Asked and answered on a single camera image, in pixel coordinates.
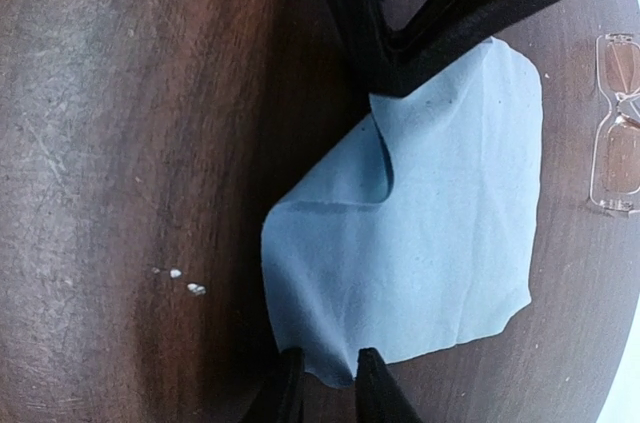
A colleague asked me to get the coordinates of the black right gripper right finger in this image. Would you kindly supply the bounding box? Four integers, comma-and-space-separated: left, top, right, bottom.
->
355, 348, 422, 423

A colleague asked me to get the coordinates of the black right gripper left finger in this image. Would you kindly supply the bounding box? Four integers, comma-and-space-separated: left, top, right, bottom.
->
241, 348, 305, 423

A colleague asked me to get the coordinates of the light blue cloth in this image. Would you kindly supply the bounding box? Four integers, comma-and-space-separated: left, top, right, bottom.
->
261, 38, 543, 387

